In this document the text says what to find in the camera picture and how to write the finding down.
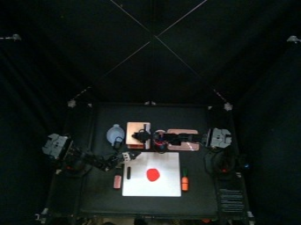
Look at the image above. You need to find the wooden drawer box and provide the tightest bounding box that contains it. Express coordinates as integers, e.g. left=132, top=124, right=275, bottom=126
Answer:
left=124, top=121, right=152, bottom=150

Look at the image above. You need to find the red dough piece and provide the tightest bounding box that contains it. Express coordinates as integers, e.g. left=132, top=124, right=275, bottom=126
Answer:
left=146, top=168, right=160, bottom=183

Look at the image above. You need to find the pink rectangular tray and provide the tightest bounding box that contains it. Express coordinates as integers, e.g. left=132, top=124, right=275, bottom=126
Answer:
left=166, top=128, right=200, bottom=152

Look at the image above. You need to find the pink rectangular block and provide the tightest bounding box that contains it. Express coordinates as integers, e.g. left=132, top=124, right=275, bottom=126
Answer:
left=112, top=174, right=122, bottom=190

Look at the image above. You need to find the white cutting board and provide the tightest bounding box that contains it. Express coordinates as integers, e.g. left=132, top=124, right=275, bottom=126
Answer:
left=122, top=151, right=183, bottom=198

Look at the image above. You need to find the orange toy carrot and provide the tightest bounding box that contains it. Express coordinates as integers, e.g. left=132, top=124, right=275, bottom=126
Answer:
left=179, top=168, right=190, bottom=192

